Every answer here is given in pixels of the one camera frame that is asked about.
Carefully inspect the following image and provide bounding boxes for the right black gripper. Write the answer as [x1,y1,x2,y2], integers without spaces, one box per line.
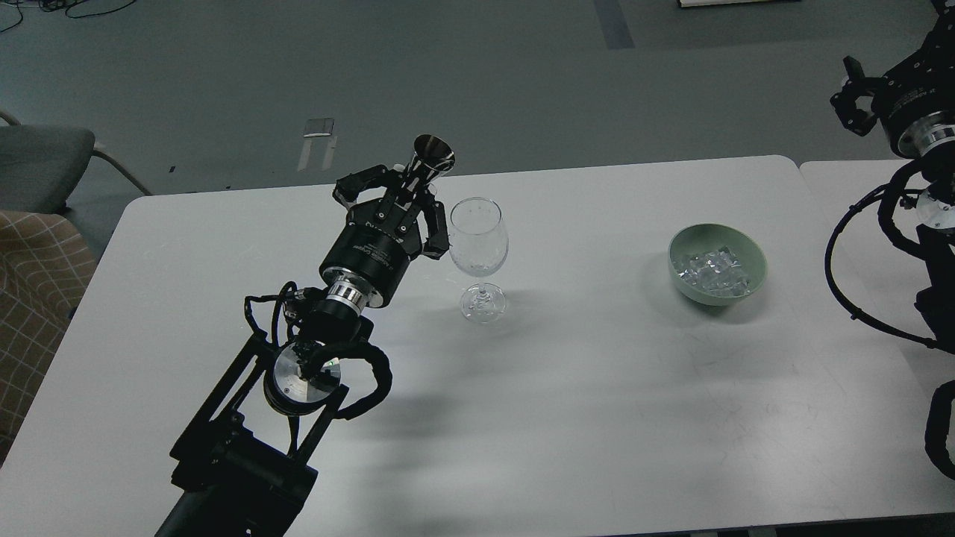
[830,1,954,159]

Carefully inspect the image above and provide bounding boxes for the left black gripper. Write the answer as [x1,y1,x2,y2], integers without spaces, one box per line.
[319,166,450,309]

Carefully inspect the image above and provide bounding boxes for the steel cocktail jigger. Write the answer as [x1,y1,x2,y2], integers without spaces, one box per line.
[401,134,456,194]

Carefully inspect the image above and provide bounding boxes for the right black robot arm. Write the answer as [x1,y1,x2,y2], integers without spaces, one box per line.
[823,1,954,354]

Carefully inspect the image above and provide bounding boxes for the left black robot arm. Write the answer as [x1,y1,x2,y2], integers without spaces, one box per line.
[157,157,453,536]

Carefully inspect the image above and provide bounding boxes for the clear wine glass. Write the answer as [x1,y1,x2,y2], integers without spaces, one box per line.
[449,197,510,325]

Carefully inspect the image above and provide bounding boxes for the clear ice cubes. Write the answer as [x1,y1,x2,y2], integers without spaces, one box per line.
[671,247,755,297]

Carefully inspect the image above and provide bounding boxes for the metal floor plate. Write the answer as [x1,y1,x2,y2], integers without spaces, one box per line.
[296,118,338,172]

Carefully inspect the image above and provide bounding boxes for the green ceramic bowl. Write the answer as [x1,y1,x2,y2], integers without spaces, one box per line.
[666,223,768,307]

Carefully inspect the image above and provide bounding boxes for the checkered beige cushion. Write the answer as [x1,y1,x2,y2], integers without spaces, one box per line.
[1,210,98,461]

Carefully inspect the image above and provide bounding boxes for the black floor cables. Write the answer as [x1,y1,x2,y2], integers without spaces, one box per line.
[0,0,139,32]

